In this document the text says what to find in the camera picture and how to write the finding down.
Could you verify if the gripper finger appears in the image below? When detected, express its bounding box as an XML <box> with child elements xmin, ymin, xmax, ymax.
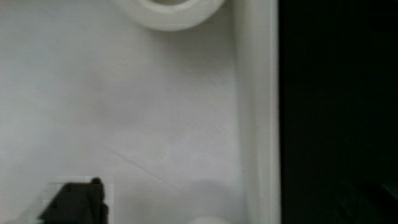
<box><xmin>40</xmin><ymin>178</ymin><xmax>109</xmax><ymax>224</ymax></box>

